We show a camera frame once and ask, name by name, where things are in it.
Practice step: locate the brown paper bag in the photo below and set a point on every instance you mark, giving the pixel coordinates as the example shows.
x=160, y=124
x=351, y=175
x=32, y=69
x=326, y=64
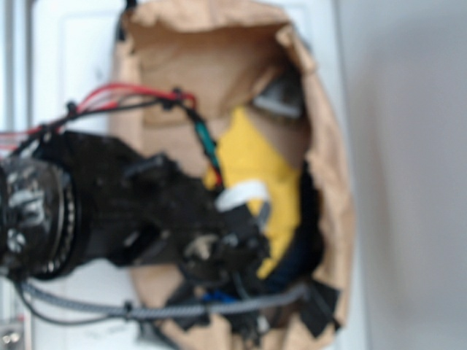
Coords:
x=226, y=53

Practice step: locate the aluminium frame rail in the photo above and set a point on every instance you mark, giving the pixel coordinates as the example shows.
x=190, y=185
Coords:
x=15, y=84

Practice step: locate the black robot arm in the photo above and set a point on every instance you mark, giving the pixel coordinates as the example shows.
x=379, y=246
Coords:
x=80, y=197

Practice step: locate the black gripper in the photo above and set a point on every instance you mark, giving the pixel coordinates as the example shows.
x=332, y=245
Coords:
x=187, y=224

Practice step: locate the blue ball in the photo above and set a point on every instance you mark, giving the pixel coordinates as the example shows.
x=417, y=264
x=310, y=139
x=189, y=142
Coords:
x=217, y=296

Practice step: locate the white grey plastic block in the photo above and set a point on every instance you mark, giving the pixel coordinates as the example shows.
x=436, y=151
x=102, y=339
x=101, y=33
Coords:
x=281, y=98

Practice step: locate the yellow microfiber cloth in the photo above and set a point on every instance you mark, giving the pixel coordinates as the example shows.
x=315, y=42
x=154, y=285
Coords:
x=255, y=173

